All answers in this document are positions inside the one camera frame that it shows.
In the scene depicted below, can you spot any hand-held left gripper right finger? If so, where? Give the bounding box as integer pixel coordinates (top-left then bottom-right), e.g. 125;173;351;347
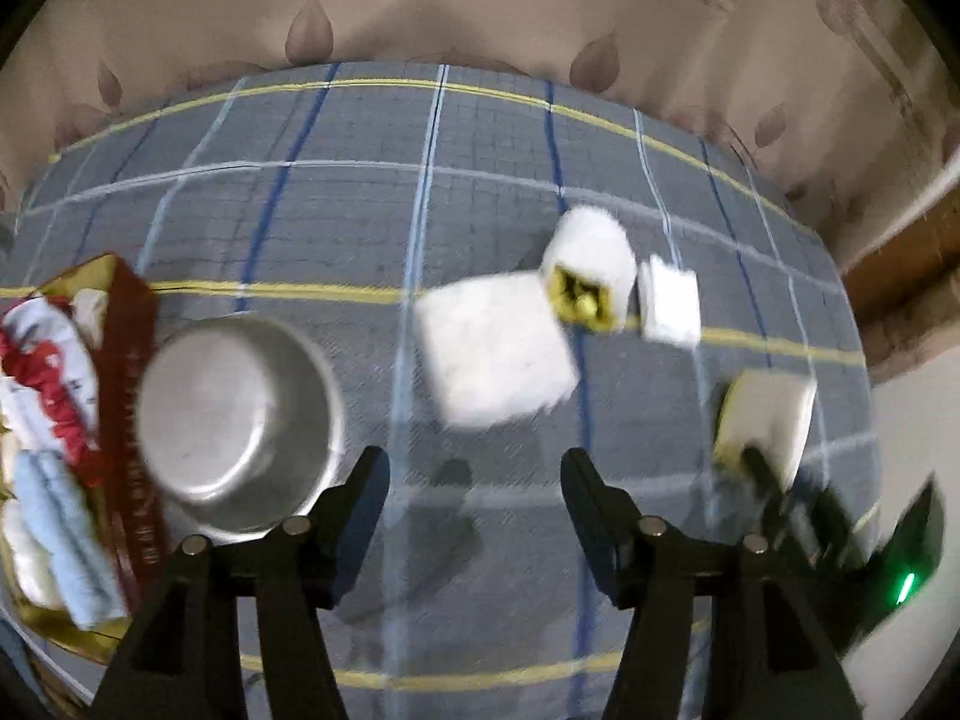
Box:
561;448;863;720

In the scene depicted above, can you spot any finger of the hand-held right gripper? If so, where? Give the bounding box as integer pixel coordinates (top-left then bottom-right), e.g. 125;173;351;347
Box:
739;444;848;571

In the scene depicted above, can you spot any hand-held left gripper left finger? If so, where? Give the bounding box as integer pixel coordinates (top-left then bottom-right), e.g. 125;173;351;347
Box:
90;446;391;720

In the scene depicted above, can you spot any white yellow sponge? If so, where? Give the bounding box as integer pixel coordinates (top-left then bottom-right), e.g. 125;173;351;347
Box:
711;371;818;488

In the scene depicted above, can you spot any red and gold box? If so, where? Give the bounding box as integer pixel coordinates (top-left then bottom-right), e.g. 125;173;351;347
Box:
0;253;162;665

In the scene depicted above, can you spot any white towel with gold print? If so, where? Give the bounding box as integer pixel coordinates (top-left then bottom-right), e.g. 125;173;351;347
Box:
541;204;638;335

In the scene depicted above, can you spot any light blue towel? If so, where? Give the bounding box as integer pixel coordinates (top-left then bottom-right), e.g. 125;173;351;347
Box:
13;450;128;629

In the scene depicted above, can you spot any white tissue cloth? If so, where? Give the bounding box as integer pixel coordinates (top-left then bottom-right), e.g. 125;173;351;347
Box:
71;286;113;338

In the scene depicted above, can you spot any red and white cloth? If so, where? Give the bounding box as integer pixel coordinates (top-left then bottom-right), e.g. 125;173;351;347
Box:
0;298;102;481

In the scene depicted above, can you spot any metal bowl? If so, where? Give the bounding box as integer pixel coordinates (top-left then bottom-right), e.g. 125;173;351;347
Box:
135;315;347;537

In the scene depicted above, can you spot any square plain white towel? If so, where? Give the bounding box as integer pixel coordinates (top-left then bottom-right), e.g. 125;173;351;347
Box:
412;270;582;430

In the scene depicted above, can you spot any small folded white cloth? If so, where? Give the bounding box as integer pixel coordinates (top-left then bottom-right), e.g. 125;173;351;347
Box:
636;253;704;350

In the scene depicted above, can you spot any wooden furniture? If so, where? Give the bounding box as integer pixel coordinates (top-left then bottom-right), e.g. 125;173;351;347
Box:
840;172;960;387

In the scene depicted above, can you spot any grey plaid bed sheet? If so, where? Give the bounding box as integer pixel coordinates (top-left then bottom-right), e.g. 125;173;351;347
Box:
0;60;878;720

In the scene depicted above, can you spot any beige printed curtain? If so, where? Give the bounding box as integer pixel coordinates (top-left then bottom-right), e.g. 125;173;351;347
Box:
0;0;960;271

